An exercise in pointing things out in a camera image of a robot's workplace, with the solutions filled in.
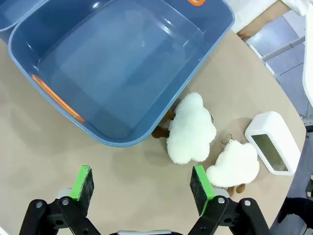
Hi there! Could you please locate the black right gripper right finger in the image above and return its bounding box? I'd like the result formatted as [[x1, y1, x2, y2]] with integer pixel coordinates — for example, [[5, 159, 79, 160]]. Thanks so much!
[[187, 165, 271, 235]]

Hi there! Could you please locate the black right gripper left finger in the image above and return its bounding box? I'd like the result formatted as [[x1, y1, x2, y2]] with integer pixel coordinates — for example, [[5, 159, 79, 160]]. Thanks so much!
[[19, 165, 101, 235]]

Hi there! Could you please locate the white digital clock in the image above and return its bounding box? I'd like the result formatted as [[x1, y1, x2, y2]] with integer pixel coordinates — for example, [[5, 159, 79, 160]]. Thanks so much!
[[244, 111, 301, 176]]

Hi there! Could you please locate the large blue plastic basket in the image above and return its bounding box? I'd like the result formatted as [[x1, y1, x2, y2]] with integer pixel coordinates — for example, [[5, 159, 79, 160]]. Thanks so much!
[[7, 0, 236, 148]]

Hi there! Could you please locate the small white cloud plush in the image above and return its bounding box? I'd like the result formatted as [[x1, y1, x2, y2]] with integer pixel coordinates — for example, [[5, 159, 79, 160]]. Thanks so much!
[[206, 133, 260, 197]]

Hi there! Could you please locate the black object beside table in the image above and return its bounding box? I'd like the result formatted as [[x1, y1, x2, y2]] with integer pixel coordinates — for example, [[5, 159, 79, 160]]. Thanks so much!
[[276, 195, 313, 235]]

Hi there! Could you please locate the large white cloud plush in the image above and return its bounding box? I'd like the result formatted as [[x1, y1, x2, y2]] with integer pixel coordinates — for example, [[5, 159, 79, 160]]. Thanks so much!
[[151, 92, 218, 165]]

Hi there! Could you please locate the white panel edge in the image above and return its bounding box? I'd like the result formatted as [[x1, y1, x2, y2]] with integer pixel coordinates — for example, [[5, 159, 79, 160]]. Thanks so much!
[[301, 7, 313, 108]]

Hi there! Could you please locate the white metal frame rail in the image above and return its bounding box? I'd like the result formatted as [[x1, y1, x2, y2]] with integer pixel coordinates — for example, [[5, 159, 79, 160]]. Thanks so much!
[[261, 36, 306, 62]]

